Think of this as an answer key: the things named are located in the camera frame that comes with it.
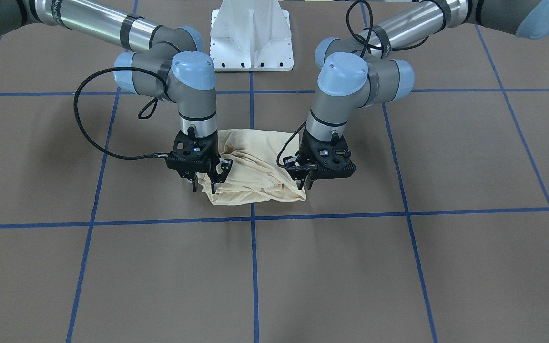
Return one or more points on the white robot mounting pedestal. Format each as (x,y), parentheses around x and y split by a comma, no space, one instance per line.
(251,35)

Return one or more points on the cream long-sleeve printed shirt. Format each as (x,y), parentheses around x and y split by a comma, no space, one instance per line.
(254,175)

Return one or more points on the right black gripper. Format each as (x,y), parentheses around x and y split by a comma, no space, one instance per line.
(220,172)

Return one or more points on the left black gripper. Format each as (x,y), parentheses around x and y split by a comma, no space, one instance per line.
(302,148)

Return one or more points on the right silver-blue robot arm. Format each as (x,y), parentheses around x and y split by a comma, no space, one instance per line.
(166,64)

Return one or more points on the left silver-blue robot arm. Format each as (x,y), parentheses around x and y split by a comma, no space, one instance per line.
(359,72)

